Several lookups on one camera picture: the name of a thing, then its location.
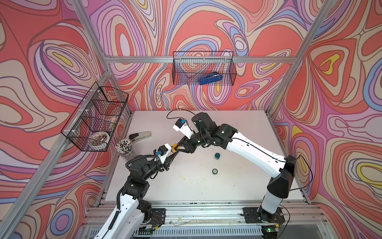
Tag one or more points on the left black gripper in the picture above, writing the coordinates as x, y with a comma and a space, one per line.
167, 165

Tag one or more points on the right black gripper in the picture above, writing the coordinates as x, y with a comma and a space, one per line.
186, 145

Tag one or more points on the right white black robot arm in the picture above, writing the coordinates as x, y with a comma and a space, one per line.
281, 169

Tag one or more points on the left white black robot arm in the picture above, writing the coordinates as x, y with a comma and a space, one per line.
131, 210

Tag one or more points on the grey stapler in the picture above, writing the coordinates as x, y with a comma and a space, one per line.
135, 137

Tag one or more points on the cup of pencils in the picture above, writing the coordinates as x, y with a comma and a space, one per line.
125, 148

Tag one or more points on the blue stapler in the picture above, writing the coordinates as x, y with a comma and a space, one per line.
210, 78

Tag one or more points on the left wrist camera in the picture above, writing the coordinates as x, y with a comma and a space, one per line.
164, 151

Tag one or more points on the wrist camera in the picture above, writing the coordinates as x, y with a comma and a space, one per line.
164, 151
182, 126

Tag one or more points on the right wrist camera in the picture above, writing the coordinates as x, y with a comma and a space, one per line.
182, 126

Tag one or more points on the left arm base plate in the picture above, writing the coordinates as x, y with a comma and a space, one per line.
155, 216

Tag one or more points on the back black wire basket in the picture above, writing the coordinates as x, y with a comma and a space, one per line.
190, 66

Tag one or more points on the black wire basket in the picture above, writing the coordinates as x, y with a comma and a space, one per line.
190, 66
99, 110

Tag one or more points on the left black wire basket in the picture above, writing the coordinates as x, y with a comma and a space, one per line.
99, 110

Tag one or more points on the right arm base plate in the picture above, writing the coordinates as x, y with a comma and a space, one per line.
256, 215

